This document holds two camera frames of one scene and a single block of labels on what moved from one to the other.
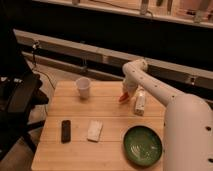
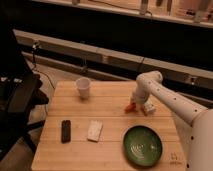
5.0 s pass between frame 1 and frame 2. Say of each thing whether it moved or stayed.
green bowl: stayed
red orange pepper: moved
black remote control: stayed
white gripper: moved
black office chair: stayed
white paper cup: stayed
